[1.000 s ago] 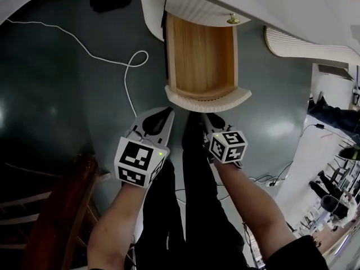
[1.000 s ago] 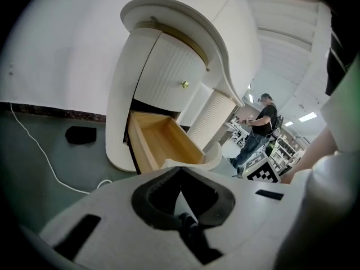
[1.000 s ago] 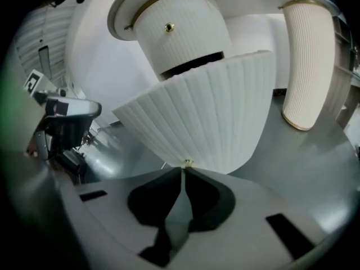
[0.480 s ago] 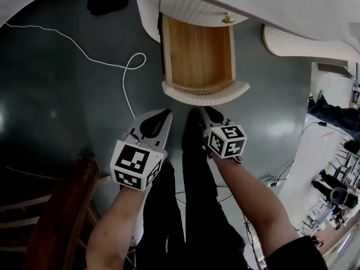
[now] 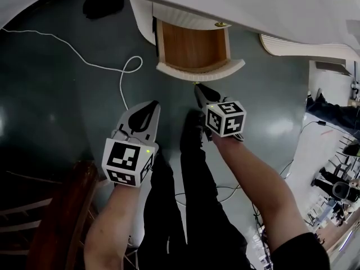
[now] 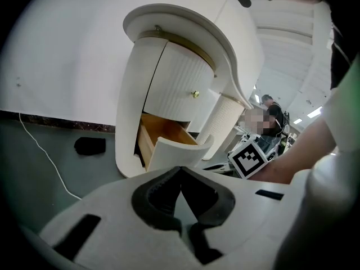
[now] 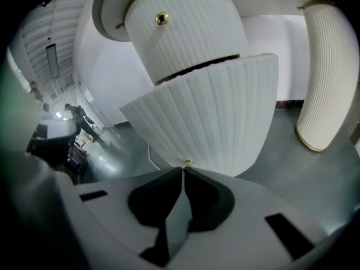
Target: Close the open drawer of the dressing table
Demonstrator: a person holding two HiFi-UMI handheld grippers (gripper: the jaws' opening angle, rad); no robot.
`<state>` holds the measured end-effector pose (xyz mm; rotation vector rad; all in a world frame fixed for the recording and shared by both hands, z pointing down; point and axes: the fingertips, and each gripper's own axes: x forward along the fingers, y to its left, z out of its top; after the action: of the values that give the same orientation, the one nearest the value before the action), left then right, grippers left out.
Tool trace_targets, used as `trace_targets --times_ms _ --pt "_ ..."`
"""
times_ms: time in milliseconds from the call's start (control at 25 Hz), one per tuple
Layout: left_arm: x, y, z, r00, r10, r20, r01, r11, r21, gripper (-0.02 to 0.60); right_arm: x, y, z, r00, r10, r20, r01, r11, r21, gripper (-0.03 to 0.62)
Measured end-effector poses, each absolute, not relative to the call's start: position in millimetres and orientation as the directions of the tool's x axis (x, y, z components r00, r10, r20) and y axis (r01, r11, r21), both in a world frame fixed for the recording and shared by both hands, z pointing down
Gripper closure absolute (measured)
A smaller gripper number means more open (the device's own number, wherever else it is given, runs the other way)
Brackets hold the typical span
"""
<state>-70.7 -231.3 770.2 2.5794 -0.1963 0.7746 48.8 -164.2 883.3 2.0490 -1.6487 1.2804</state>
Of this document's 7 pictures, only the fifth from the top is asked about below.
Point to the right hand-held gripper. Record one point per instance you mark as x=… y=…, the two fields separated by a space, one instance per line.
x=225 y=119

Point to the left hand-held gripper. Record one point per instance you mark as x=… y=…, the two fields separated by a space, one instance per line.
x=123 y=162

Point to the large white ribbed drawer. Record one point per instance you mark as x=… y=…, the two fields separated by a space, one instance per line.
x=194 y=49

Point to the white fluted cabinet drawers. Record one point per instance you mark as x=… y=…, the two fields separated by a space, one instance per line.
x=253 y=4

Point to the person's left forearm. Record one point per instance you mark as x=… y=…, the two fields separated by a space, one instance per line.
x=112 y=221

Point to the person's right forearm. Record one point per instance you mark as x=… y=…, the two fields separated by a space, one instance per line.
x=253 y=179

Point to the small yellow-green object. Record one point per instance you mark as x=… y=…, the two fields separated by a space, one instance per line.
x=196 y=83

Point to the olive-green round metal piece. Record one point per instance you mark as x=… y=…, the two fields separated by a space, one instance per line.
x=221 y=24

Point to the person's black shoe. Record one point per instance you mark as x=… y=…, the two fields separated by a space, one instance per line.
x=192 y=128

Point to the person's black trousers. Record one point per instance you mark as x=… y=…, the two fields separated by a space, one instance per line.
x=197 y=207

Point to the black floor bag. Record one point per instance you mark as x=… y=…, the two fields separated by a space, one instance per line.
x=102 y=4

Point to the person's black shirt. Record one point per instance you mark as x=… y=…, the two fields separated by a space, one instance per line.
x=301 y=252

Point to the dark wooden frame furniture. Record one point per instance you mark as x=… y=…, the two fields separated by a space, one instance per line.
x=76 y=195

